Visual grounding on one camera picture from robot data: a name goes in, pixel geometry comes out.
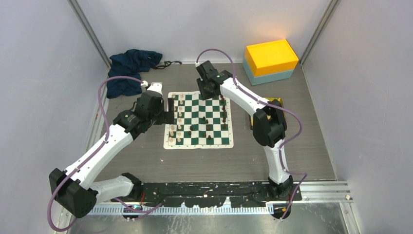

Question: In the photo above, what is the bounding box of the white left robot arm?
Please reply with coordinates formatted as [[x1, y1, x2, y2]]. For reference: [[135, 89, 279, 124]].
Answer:
[[49, 82, 174, 218]]

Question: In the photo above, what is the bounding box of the black cord on table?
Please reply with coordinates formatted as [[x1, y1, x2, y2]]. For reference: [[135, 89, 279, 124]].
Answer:
[[152, 60, 183, 70]]

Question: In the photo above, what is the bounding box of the dark blue cloth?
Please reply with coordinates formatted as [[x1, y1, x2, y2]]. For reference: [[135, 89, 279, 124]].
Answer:
[[107, 49, 163, 99]]

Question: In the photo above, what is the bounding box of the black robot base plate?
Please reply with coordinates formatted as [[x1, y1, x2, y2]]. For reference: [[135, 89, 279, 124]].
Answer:
[[121, 181, 302, 218]]

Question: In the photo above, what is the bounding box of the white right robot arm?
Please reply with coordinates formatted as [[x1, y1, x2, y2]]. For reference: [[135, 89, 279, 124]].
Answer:
[[196, 61, 293, 200]]

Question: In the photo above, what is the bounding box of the green white chess mat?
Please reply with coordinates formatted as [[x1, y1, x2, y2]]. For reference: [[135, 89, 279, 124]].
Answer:
[[163, 91, 234, 150]]

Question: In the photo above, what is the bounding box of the yellow and blue box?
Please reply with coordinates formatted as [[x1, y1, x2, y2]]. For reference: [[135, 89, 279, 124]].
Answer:
[[243, 39, 299, 86]]

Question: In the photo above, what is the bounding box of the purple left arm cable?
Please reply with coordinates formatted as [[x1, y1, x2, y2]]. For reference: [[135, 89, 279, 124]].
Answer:
[[47, 76, 149, 233]]

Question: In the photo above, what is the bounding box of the gold metal tin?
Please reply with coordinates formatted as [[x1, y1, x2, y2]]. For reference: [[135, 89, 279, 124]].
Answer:
[[248, 97, 284, 131]]

